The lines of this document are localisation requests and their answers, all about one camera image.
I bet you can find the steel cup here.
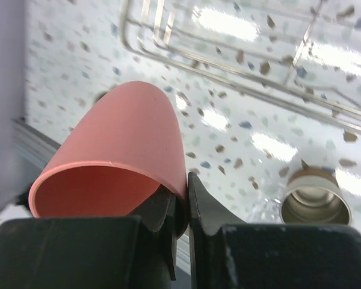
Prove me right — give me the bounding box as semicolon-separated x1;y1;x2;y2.
280;167;351;225

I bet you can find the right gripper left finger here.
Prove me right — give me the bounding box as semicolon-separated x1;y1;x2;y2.
0;187;177;288

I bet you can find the red plastic cup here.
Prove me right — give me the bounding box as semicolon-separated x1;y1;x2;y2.
28;81;188;235

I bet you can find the wire dish rack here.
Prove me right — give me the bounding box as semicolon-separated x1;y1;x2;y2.
120;1;361;134

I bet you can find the clear glass cup centre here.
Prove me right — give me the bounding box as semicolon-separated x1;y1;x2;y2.
245;198;282;223

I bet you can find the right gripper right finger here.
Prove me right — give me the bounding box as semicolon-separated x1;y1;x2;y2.
188;172;361;288

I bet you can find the aluminium front rail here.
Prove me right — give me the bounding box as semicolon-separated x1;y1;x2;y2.
12;117;60;170

